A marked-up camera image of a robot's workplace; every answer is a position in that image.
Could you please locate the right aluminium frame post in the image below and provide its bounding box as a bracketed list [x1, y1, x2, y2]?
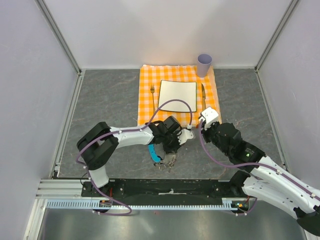
[254, 0, 300, 73]

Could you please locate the aluminium frame post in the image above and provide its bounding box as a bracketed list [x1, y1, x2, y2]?
[254, 0, 300, 73]
[35, 0, 82, 75]

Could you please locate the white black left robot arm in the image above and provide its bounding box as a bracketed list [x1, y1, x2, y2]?
[76, 116, 183, 197]

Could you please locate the left aluminium frame post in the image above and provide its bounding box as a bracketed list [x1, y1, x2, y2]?
[35, 0, 82, 75]

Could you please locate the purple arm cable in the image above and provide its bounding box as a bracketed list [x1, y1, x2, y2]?
[75, 99, 193, 216]
[198, 119, 320, 216]

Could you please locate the orange white checkered cloth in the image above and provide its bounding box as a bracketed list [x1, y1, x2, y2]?
[137, 65, 220, 126]

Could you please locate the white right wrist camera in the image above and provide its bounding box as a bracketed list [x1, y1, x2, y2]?
[198, 106, 219, 130]

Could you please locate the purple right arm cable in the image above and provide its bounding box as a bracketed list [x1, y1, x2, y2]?
[198, 119, 320, 216]

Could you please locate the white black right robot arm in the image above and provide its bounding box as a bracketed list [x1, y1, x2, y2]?
[198, 120, 320, 236]

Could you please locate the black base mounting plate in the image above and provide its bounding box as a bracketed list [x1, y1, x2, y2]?
[81, 177, 251, 206]

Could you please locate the gold knife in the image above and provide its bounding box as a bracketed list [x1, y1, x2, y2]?
[201, 84, 207, 111]

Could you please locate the white square plate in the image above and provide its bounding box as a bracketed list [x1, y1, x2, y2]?
[158, 80, 197, 113]

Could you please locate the lilac plastic cup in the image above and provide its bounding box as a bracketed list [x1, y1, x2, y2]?
[197, 53, 213, 78]

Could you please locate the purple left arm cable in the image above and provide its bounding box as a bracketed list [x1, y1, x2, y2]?
[75, 99, 193, 216]

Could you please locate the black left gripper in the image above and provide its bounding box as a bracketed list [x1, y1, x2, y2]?
[161, 130, 185, 155]

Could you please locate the metal key organizer blue handle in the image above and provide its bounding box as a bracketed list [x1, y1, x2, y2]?
[148, 144, 177, 173]

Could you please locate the light blue cable duct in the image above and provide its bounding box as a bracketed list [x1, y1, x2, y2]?
[45, 197, 247, 211]

